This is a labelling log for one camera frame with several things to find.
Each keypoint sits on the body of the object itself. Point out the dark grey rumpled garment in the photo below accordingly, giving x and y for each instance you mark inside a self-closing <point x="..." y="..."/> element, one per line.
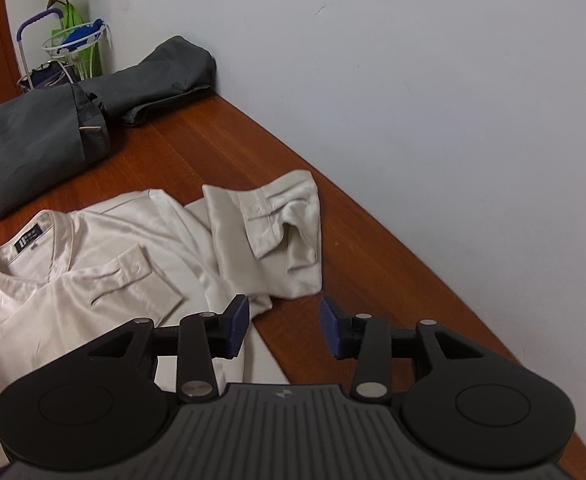
<point x="163" y="70"/>

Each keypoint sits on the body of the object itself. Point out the tan paper garment tag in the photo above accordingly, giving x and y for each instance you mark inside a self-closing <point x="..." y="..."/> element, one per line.
<point x="92" y="130"/>

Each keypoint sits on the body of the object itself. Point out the green bag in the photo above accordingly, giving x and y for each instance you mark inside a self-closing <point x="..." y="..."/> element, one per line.
<point x="73" y="15"/>

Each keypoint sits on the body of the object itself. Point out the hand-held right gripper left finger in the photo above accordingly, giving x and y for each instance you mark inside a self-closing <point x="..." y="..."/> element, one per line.
<point x="237" y="327"/>

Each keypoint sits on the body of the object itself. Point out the cream button shirt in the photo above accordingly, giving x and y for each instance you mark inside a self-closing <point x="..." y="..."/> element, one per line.
<point x="123" y="230"/>

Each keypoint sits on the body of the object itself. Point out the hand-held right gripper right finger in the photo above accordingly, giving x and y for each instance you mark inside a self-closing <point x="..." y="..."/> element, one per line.
<point x="334" y="327"/>

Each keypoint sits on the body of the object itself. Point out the blue cloth item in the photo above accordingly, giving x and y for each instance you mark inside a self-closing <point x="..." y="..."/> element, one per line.
<point x="80" y="34"/>

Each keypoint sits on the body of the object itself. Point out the folded dark grey pants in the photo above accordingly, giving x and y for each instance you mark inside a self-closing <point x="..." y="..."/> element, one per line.
<point x="28" y="140"/>

